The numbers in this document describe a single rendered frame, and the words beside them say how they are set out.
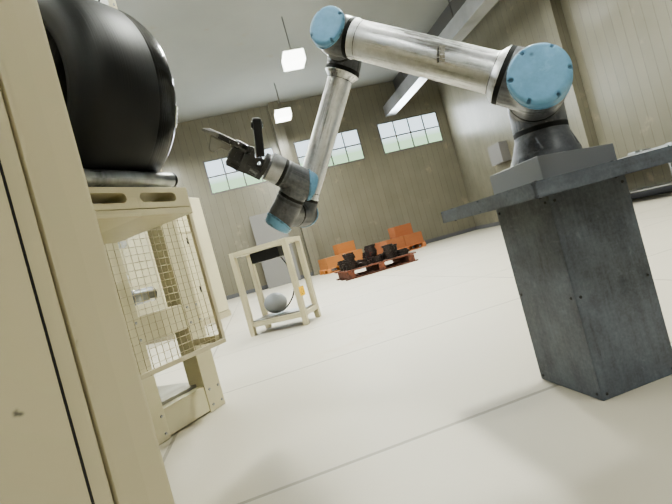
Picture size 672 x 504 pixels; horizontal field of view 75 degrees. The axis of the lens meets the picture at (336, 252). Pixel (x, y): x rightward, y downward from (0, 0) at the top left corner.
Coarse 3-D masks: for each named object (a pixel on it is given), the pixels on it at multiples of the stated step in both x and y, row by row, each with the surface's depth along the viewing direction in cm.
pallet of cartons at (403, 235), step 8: (408, 224) 1305; (392, 232) 1302; (400, 232) 1294; (408, 232) 1303; (416, 232) 1265; (392, 240) 1233; (400, 240) 1244; (408, 240) 1253; (416, 240) 1263; (376, 248) 1290; (400, 248) 1239; (408, 248) 1248; (416, 248) 1258
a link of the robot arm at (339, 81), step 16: (336, 64) 141; (352, 64) 141; (336, 80) 143; (352, 80) 145; (336, 96) 144; (320, 112) 146; (336, 112) 145; (320, 128) 146; (336, 128) 147; (320, 144) 146; (304, 160) 150; (320, 160) 148; (320, 176) 149; (304, 208) 147; (304, 224) 151
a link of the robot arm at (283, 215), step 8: (280, 192) 138; (280, 200) 137; (288, 200) 137; (296, 200) 137; (272, 208) 139; (280, 208) 137; (288, 208) 137; (296, 208) 139; (272, 216) 139; (280, 216) 138; (288, 216) 138; (296, 216) 141; (304, 216) 147; (272, 224) 139; (280, 224) 139; (288, 224) 140; (296, 224) 145; (288, 232) 143
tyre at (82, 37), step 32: (64, 0) 104; (64, 32) 102; (96, 32) 103; (128, 32) 112; (64, 64) 102; (96, 64) 102; (128, 64) 108; (160, 64) 118; (64, 96) 144; (96, 96) 103; (128, 96) 108; (160, 96) 116; (96, 128) 105; (128, 128) 110; (160, 128) 118; (96, 160) 109; (128, 160) 115; (160, 160) 124
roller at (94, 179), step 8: (88, 176) 105; (96, 176) 107; (104, 176) 109; (112, 176) 110; (120, 176) 112; (128, 176) 115; (136, 176) 117; (144, 176) 119; (152, 176) 121; (160, 176) 124; (168, 176) 126; (176, 176) 129; (88, 184) 106; (96, 184) 107; (104, 184) 109; (112, 184) 111; (120, 184) 113; (128, 184) 115; (136, 184) 117; (144, 184) 120; (152, 184) 122; (160, 184) 124; (168, 184) 127; (176, 184) 130
